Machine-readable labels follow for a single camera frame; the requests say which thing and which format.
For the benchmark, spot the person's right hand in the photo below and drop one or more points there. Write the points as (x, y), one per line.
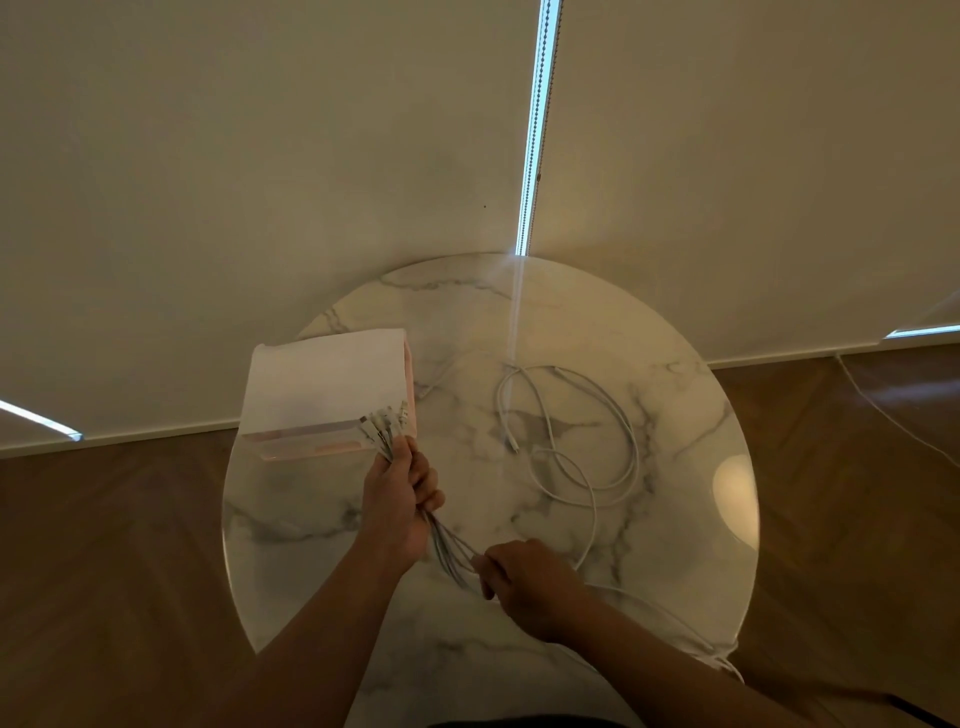
(536, 589)

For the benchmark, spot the person's left hand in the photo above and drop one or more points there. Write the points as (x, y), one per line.
(391, 510)

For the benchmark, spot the person's right fingers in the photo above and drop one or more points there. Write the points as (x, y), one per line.
(484, 576)

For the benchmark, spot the person's left thumb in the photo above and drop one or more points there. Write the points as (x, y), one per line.
(430, 501)

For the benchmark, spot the person's right forearm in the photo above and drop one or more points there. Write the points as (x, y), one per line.
(660, 675)

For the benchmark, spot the person's left forearm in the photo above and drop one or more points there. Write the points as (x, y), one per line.
(315, 645)

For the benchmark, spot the white and pink box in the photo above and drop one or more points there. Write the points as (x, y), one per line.
(322, 379)

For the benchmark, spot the white roller blind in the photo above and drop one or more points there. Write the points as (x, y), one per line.
(247, 187)
(750, 172)

